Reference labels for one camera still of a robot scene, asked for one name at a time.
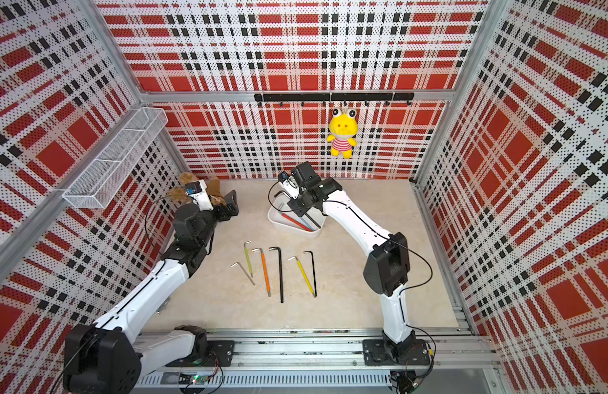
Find green handled hex key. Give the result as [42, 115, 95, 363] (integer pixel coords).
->
[243, 241, 254, 278]

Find black hook rail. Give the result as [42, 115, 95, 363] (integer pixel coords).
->
[254, 92, 415, 105]

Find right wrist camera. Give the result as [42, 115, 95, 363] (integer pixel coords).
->
[278, 172, 299, 200]

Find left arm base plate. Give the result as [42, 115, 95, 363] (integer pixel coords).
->
[166, 341, 236, 368]

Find yellow handled hex key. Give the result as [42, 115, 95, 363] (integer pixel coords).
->
[287, 256, 316, 297]

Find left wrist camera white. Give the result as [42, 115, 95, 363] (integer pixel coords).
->
[185, 180, 213, 211]

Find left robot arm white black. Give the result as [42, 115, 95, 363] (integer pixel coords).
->
[53, 182, 239, 393]

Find yellow frog plush toy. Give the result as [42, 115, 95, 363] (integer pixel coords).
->
[327, 108, 358, 159]

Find brown teddy bear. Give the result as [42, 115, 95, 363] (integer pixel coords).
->
[167, 171, 223, 206]

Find blue handled hex key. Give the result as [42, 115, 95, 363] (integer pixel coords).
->
[298, 221, 314, 231]

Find silver hex key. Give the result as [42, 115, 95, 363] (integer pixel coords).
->
[231, 262, 256, 287]

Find long black hex key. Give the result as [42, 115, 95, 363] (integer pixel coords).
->
[269, 246, 284, 304]

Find thin black hex key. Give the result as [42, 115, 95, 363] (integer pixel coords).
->
[304, 251, 317, 297]

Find aluminium front rail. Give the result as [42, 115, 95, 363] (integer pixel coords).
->
[133, 329, 508, 393]

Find orange handled hex key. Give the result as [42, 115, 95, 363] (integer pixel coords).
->
[251, 248, 272, 297]

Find white wire mesh shelf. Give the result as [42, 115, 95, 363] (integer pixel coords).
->
[63, 107, 168, 209]

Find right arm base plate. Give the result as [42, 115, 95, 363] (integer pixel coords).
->
[362, 338, 431, 367]

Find white plastic storage box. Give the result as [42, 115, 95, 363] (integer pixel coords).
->
[267, 201, 326, 238]

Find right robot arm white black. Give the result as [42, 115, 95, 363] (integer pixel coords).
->
[277, 162, 437, 364]

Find red handled hex key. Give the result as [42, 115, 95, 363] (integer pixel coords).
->
[281, 213, 307, 231]

